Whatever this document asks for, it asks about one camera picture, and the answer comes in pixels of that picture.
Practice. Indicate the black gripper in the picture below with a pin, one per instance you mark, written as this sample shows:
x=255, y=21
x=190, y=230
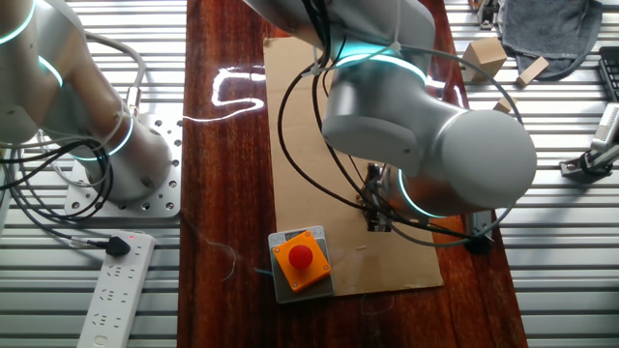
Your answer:
x=376, y=191

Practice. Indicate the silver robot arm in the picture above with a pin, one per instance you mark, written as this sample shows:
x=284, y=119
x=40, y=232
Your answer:
x=387, y=111

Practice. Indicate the big spare wooden block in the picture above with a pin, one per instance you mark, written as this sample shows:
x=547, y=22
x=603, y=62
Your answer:
x=483, y=58

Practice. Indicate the long spare wooden block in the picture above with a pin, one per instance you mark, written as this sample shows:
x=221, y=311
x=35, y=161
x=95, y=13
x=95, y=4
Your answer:
x=532, y=71

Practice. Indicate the brown cardboard sheet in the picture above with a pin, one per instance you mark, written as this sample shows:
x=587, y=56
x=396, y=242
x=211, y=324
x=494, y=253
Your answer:
x=309, y=203

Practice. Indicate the orange emergency stop button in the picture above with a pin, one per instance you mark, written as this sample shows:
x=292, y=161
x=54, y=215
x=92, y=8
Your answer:
x=300, y=258

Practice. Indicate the small spare wooden cube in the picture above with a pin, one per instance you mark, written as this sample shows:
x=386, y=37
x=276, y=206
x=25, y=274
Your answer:
x=503, y=105

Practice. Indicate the aluminium robot mounting plate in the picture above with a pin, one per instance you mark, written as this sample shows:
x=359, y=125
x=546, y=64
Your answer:
x=169, y=145

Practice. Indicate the grey towel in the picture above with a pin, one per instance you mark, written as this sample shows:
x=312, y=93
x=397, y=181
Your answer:
x=556, y=29

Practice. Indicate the black power plug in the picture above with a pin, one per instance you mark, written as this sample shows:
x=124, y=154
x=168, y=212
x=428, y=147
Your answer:
x=117, y=246

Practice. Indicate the white power strip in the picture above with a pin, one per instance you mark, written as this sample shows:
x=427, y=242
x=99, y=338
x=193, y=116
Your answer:
x=116, y=295

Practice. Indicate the black keyboard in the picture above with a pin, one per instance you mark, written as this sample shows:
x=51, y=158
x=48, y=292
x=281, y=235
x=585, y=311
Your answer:
x=611, y=72

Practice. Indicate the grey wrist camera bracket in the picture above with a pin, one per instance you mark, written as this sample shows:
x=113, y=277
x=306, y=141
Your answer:
x=476, y=224

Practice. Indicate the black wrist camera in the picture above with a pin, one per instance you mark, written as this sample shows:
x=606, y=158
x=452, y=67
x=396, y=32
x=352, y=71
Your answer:
x=479, y=245

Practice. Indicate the grey button base plate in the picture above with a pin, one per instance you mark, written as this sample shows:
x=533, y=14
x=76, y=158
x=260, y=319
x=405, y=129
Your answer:
x=284, y=295

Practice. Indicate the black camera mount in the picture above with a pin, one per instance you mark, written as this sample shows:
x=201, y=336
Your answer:
x=580, y=169

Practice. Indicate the small silver camera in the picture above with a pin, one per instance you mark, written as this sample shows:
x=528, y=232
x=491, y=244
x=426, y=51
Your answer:
x=607, y=130

